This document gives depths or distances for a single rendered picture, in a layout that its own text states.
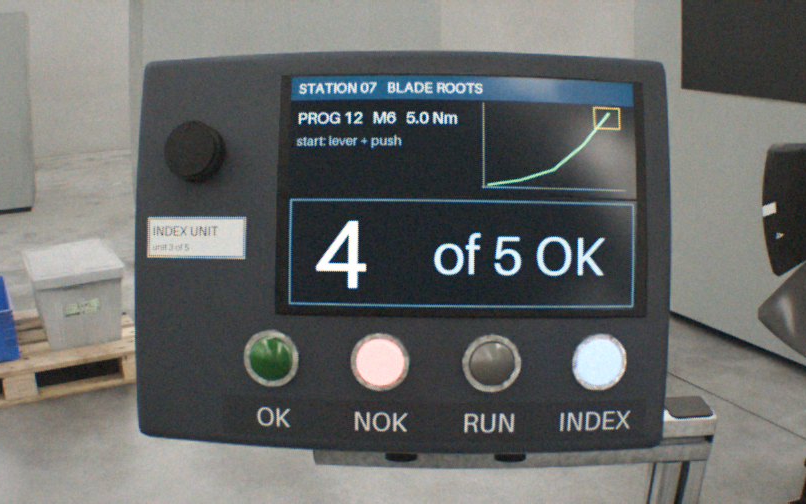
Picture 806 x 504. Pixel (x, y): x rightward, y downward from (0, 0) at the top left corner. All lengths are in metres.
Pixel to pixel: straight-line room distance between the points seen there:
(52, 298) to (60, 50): 9.59
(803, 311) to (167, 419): 0.77
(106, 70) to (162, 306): 12.17
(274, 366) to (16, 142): 7.11
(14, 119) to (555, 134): 7.15
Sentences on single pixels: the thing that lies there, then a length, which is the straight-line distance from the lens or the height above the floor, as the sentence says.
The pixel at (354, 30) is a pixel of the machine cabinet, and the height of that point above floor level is 1.52.
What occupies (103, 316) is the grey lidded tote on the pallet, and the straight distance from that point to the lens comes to 3.18.
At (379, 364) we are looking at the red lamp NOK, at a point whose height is 1.12.
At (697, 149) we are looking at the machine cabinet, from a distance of 3.68.
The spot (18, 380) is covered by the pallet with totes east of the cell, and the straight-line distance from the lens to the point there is 3.09.
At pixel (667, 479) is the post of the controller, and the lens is 0.46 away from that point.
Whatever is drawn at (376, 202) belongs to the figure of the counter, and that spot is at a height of 1.19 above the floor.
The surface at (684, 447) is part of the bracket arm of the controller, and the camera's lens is 0.46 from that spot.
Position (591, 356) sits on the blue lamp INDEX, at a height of 1.12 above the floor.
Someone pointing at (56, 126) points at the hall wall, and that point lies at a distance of 12.51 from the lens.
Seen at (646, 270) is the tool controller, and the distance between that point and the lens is 0.35.
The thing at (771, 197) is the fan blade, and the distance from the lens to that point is 1.26.
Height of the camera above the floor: 1.25
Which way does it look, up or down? 14 degrees down
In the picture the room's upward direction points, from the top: straight up
